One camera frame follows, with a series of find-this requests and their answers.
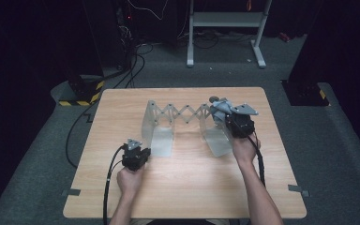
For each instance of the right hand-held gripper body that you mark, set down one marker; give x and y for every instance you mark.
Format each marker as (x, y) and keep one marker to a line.
(242, 123)

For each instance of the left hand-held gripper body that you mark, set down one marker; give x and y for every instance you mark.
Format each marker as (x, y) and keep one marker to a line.
(132, 157)

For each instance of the person's left hand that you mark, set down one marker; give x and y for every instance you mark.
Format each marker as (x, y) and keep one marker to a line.
(129, 181)

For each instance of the person's right hand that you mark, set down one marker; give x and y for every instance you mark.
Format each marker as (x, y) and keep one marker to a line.
(245, 150)

